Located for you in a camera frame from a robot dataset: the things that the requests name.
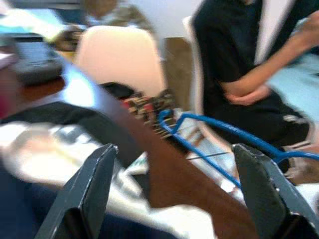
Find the brown wooden table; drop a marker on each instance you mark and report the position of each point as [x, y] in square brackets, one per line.
[179, 179]

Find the person in camouflage jacket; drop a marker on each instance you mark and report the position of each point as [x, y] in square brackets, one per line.
[119, 15]

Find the dark navy cloth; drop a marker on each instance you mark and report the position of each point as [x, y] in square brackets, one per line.
[15, 206]

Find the grey laptop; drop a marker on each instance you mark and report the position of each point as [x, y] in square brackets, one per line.
[37, 64]

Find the person in black clothes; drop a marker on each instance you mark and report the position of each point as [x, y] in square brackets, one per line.
[219, 37]

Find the blue plastic hanger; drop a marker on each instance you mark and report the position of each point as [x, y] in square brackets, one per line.
[236, 130]

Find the white plastic chair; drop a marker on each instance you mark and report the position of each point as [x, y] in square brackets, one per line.
[192, 49]
[119, 57]

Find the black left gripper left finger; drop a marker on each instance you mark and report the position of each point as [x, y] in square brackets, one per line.
[87, 194]

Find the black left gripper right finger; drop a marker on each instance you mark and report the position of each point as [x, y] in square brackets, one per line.
[264, 199]

